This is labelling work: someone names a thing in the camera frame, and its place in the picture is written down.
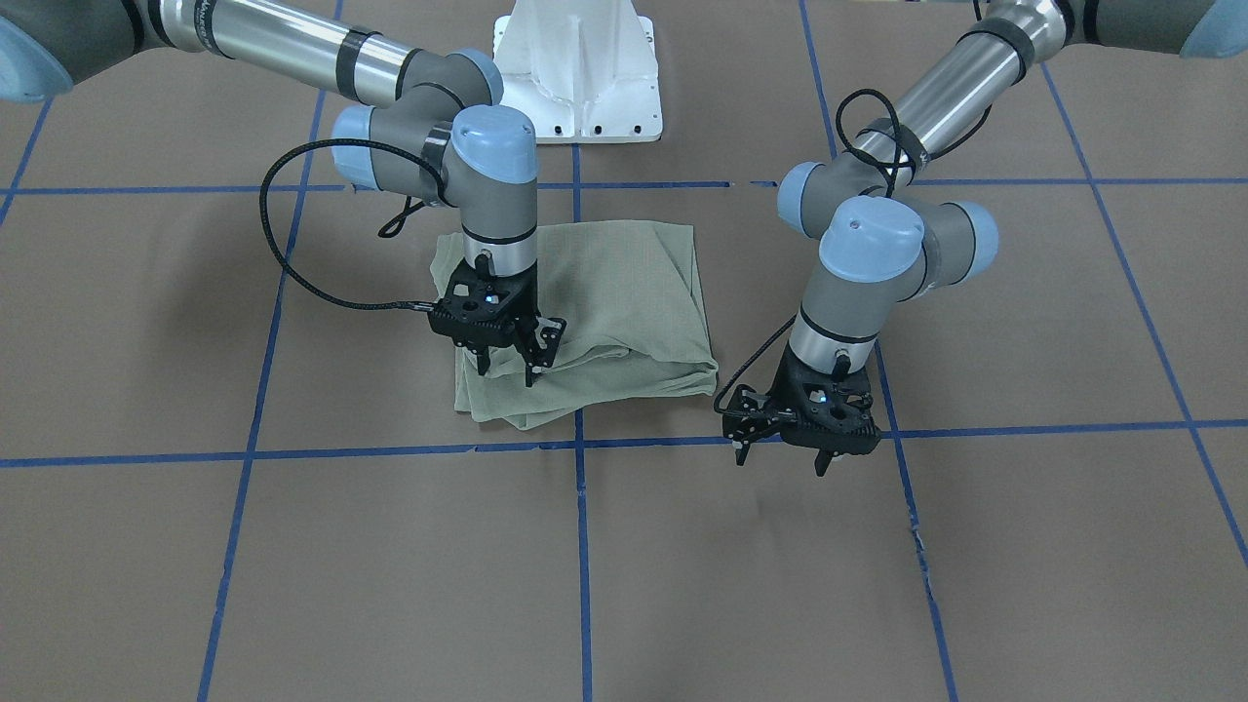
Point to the olive green long-sleeve shirt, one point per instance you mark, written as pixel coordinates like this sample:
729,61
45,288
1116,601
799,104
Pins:
629,291

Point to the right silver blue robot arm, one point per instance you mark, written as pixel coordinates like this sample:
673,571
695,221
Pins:
430,127

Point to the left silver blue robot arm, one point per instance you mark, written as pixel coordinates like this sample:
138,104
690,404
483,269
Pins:
879,245

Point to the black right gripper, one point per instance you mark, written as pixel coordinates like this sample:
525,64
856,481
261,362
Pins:
543,336

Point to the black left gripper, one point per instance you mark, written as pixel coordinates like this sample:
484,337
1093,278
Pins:
749,413

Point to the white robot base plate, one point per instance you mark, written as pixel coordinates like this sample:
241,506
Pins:
582,71

